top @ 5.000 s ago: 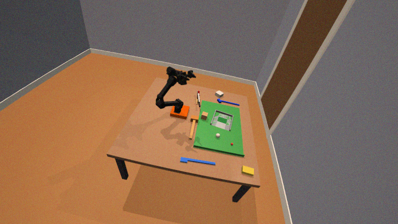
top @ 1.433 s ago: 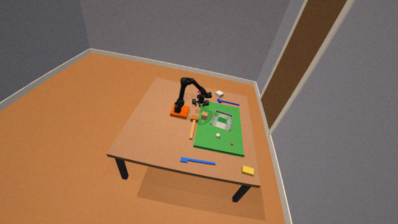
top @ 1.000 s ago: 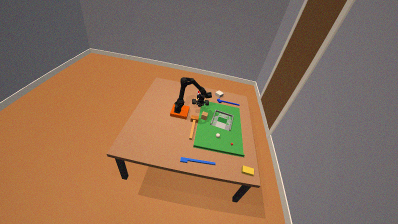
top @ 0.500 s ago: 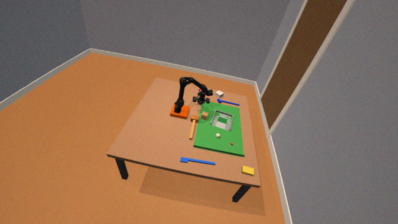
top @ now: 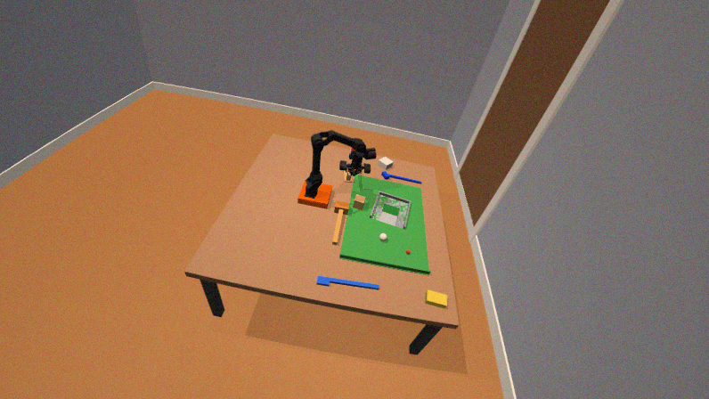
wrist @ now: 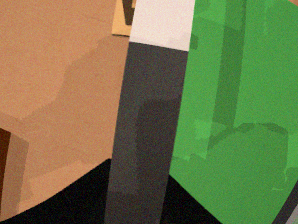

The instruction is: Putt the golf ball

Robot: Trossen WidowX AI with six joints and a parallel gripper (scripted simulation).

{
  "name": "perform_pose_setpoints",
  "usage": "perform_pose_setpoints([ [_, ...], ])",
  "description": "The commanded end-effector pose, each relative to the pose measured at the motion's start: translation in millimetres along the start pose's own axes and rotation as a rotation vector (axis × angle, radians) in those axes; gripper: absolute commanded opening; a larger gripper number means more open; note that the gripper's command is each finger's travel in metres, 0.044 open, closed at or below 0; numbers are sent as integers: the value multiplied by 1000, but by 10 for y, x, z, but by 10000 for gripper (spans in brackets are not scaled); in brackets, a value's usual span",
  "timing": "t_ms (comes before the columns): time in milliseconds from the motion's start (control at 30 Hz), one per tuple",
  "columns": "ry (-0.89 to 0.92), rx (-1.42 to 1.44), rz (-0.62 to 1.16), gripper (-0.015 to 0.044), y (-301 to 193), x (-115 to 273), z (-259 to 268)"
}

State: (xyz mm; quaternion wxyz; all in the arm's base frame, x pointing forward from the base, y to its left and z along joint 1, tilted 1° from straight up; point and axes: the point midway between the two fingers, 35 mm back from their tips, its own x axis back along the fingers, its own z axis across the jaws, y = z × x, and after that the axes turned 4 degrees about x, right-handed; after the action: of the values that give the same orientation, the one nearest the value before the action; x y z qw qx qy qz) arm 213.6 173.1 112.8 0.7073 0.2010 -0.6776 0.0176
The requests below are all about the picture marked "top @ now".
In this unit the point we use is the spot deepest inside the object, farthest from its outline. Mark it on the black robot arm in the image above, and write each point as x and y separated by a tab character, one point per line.
315	178

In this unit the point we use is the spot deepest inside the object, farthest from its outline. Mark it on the green putting mat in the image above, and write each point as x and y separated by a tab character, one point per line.
361	235

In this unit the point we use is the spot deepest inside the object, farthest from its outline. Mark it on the yellow flat block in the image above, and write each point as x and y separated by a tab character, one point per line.
436	299

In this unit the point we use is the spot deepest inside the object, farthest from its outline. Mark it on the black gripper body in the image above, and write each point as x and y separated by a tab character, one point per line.
354	165

